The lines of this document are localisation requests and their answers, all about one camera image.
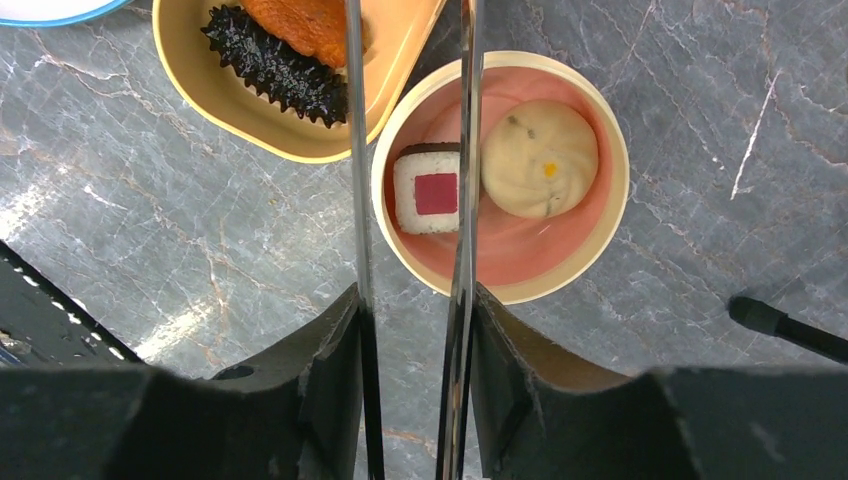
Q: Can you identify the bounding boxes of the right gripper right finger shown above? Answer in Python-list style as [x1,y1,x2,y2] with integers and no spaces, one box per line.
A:
[471,288,847,479]

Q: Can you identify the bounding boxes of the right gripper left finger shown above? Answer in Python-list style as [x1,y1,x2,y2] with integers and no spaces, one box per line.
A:
[1,286,363,479]

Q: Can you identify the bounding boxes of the metal serving tongs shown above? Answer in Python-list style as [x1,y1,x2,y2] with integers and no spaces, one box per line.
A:
[345,1,484,479]

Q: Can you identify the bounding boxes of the white steamed bun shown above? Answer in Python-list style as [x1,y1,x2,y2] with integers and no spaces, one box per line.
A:
[481,100,600,219]

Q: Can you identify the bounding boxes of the sushi piece red centre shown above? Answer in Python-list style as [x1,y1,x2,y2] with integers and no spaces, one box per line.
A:
[393,142,460,235]

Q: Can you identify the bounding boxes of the black sea cucumber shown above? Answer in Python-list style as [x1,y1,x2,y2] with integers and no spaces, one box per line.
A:
[200,4,349,129]

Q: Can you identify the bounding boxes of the fried chicken nugget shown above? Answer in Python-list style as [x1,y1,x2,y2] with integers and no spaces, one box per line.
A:
[241,0,347,70]

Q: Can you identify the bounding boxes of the tan oblong lunch box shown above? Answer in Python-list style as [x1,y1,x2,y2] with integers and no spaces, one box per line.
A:
[152,1,445,164]

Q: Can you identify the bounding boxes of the black music stand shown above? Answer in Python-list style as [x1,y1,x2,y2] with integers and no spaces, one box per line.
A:
[727,296,847,365]

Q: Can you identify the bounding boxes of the pink round bowl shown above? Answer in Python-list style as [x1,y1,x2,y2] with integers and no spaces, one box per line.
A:
[371,50,630,305]

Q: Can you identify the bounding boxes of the white patterned plate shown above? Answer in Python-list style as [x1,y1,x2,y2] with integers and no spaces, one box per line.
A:
[1,0,130,28]

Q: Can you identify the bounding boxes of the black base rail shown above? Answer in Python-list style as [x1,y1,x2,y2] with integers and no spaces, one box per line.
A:
[1,243,143,367]

